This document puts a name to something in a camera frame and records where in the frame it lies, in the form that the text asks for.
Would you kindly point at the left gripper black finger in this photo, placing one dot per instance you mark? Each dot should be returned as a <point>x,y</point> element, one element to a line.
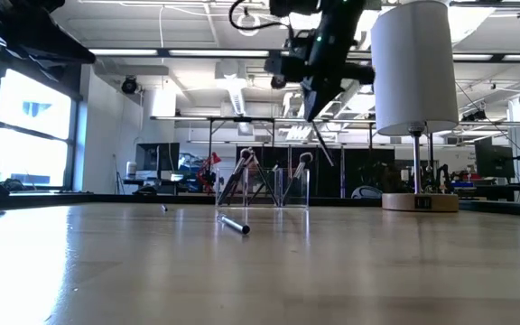
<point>52,56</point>
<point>72,45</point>

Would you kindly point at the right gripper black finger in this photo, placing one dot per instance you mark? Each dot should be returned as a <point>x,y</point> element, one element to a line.
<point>308,92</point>
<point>327,95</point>

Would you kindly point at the black brush silver ferrule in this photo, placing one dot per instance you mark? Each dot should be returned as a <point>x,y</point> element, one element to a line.
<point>323,145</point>

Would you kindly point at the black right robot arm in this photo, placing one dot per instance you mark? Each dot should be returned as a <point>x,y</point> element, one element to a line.
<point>341,22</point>

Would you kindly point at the ceiling light strip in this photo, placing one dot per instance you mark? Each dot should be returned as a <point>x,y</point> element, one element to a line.
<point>219,52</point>
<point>124,52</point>
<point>361,55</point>
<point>472,57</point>

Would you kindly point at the white shade table lamp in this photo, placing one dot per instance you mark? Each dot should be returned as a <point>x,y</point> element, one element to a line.
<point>413,67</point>

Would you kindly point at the black partition panels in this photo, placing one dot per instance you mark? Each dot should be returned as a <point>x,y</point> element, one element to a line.
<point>359,171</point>

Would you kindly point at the large glass window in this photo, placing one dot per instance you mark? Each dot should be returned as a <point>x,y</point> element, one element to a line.
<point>30,144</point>

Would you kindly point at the clear acrylic brush organizer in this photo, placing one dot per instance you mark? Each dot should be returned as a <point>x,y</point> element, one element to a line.
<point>307,189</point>

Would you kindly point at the white dome-shaped object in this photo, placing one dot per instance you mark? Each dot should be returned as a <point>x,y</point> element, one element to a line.
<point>367,193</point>

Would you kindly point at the white cylinder container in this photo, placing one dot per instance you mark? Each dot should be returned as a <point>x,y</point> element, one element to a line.
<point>131,169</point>

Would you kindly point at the dark computer monitor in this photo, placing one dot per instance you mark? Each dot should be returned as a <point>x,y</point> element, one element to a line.
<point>158,155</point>
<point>494,160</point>

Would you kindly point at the grey marker centre table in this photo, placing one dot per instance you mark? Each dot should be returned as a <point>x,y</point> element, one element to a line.
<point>234,224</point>

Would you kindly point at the blue box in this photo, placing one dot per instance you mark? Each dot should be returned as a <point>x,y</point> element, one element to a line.
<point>464,184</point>

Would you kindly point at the dark background desk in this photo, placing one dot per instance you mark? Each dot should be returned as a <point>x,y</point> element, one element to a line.
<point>499,189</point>

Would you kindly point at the black ceiling dome camera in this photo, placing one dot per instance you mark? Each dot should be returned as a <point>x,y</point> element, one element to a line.
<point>278,82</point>
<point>129,85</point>

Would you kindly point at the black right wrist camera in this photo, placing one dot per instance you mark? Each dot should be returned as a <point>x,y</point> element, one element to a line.
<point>282,65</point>

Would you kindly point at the black metal frame rack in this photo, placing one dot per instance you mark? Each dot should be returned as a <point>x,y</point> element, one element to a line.
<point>242,118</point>

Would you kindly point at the white ceiling air duct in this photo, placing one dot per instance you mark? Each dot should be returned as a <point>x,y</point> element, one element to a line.
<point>230,86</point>

